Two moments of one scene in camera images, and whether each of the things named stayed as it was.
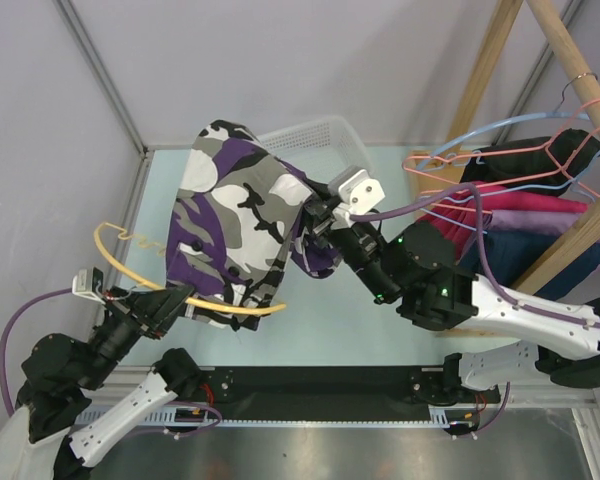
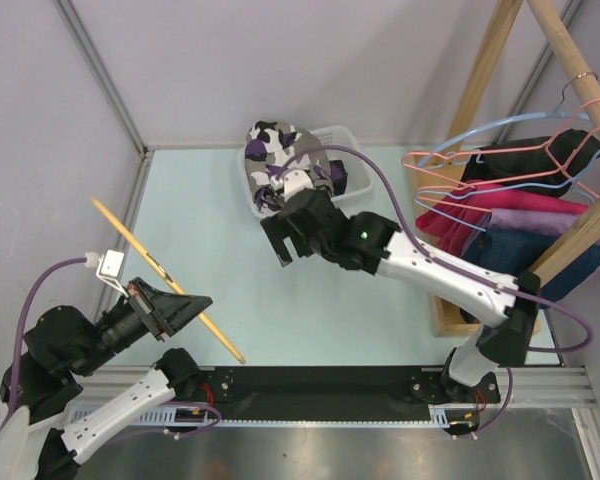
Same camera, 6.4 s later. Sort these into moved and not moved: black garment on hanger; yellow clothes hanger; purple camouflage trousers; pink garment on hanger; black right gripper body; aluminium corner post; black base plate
Moved: purple camouflage trousers; black right gripper body; yellow clothes hanger
Not moved: aluminium corner post; black base plate; black garment on hanger; pink garment on hanger
